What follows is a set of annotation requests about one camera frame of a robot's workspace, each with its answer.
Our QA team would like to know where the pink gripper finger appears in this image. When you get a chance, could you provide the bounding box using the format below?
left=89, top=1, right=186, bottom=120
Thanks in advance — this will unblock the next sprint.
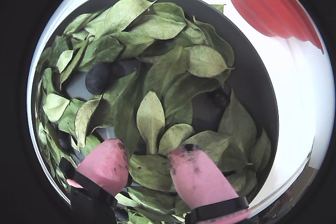
left=59, top=138, right=130, bottom=224
left=167, top=144, right=252, bottom=224

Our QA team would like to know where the small round blueberry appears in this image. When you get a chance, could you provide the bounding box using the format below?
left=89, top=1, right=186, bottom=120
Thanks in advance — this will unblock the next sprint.
left=57, top=136, right=73, bottom=152
left=207, top=90, right=230, bottom=109

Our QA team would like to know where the large oval blueberry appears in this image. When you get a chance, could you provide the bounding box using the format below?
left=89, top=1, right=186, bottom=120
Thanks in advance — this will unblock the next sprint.
left=85, top=62, right=111, bottom=95

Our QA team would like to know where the dark grey bowl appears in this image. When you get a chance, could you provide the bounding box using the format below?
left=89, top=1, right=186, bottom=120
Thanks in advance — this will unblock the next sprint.
left=27, top=0, right=279, bottom=224

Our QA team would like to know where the speckled pale green leaf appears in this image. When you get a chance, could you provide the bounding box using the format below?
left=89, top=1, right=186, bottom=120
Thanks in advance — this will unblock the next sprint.
left=182, top=130, right=232, bottom=165

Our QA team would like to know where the narrow olive green leaf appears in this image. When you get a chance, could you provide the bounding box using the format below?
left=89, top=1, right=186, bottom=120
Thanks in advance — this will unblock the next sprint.
left=74, top=98, right=102, bottom=150

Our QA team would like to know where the small pale green leaf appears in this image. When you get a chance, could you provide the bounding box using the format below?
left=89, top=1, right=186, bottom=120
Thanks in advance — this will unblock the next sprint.
left=56, top=49, right=75, bottom=74
left=158, top=123, right=195, bottom=156

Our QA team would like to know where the spotted green leaf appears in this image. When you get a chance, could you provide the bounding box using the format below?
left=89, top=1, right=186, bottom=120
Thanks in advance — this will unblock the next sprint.
left=128, top=154, right=176, bottom=193

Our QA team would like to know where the long dark green leaf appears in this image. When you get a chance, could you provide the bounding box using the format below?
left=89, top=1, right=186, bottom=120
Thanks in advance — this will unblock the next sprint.
left=112, top=69, right=143, bottom=154

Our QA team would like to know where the pale long green leaf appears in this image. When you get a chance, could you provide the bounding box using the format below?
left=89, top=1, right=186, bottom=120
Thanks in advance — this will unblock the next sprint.
left=136, top=90, right=166, bottom=155

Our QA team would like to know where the tall green leaf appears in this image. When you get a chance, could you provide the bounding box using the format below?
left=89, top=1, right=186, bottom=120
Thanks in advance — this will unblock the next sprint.
left=217, top=89, right=258, bottom=157

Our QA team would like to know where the pale curled green leaf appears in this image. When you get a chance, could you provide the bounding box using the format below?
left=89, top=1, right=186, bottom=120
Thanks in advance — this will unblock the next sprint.
left=42, top=92, right=71, bottom=123

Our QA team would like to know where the broad pale green leaf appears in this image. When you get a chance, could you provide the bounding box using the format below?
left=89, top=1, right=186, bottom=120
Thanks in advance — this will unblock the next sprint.
left=186, top=45, right=235, bottom=79

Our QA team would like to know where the large green leaf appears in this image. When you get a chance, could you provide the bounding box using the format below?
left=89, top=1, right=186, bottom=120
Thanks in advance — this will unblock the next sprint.
left=127, top=14, right=187, bottom=40
left=83, top=0, right=158, bottom=37

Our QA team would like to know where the red ribbed plastic container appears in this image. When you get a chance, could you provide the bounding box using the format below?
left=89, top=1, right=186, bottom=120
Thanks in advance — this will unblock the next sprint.
left=229, top=0, right=325, bottom=56

